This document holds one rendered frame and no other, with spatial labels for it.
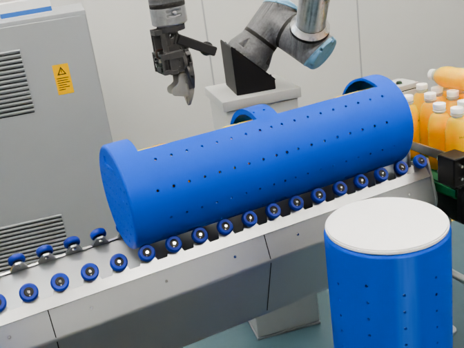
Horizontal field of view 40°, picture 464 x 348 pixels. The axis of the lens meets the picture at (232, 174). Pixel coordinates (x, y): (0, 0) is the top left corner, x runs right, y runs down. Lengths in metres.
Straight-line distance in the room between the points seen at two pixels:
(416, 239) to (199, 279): 0.60
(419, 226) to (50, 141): 2.18
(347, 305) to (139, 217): 0.54
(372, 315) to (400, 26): 3.81
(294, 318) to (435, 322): 1.47
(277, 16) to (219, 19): 2.06
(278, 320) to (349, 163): 1.23
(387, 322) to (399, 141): 0.64
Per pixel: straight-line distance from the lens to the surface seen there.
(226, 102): 2.42
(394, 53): 5.09
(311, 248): 1.84
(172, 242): 1.66
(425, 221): 1.49
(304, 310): 2.90
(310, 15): 2.34
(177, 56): 1.62
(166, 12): 1.59
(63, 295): 1.62
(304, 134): 1.73
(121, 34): 4.45
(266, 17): 2.52
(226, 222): 1.71
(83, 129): 3.24
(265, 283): 1.83
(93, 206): 3.37
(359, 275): 1.41
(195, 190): 1.59
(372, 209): 1.55
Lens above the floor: 1.70
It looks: 21 degrees down
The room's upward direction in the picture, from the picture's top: 8 degrees counter-clockwise
